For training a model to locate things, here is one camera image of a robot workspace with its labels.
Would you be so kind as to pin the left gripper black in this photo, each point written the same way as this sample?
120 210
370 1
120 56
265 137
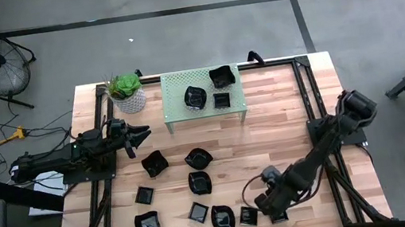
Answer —
120 142

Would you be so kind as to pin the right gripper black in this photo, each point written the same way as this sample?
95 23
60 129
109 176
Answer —
275 199

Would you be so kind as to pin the black wavy square plate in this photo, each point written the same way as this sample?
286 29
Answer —
147 225
222 76
154 163

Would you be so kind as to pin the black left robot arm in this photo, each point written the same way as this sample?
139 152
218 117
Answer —
52 160

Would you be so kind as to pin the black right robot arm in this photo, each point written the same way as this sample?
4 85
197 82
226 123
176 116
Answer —
320 148

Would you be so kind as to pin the succulent in white pot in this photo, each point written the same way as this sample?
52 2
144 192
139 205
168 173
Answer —
130 102

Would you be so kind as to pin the green perforated metal shelf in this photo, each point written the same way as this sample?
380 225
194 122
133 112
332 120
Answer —
177 109

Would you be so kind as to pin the black flat bar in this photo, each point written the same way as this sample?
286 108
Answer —
26 196

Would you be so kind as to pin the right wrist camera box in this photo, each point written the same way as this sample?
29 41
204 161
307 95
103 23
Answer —
270 174

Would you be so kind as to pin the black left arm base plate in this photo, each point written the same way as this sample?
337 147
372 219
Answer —
75 179

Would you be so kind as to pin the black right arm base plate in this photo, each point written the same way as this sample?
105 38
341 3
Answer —
357 139

